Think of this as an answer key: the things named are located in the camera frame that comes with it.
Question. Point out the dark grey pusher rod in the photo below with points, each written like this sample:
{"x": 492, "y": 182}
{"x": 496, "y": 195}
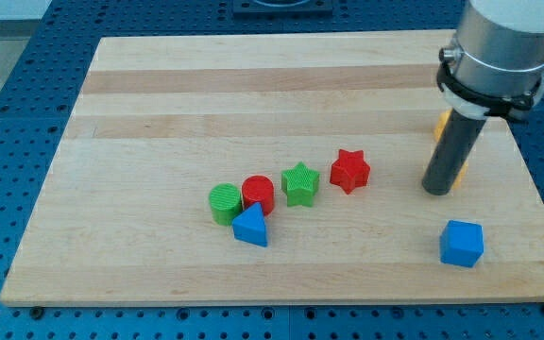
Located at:
{"x": 458, "y": 138}

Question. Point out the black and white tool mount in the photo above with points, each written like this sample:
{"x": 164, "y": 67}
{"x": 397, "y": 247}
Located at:
{"x": 480, "y": 106}

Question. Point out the red cylinder block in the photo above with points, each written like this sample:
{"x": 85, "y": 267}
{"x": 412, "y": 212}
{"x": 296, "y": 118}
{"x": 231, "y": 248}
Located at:
{"x": 259, "y": 189}

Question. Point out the yellow hexagon block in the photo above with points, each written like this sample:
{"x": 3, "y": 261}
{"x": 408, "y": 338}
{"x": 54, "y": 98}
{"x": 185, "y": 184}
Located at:
{"x": 440, "y": 125}

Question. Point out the blue triangle block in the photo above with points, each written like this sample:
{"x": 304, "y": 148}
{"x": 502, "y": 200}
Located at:
{"x": 249, "y": 226}

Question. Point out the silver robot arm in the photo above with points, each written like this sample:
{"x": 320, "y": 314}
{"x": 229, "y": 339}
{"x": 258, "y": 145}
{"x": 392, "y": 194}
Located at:
{"x": 492, "y": 67}

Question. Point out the red star block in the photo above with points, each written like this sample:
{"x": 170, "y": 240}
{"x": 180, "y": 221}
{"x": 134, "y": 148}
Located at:
{"x": 350, "y": 170}

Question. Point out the blue cube block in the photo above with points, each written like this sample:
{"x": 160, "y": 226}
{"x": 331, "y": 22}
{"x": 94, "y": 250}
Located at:
{"x": 461, "y": 243}

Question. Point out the yellow heart block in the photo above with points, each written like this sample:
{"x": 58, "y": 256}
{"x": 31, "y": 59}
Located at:
{"x": 460, "y": 176}

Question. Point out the green star block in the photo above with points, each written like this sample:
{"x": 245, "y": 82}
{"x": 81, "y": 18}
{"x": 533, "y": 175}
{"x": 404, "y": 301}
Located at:
{"x": 300, "y": 185}

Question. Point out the green cylinder block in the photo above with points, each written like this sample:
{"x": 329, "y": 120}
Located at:
{"x": 225, "y": 202}

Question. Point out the wooden board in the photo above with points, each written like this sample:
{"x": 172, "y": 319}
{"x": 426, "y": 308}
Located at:
{"x": 123, "y": 216}

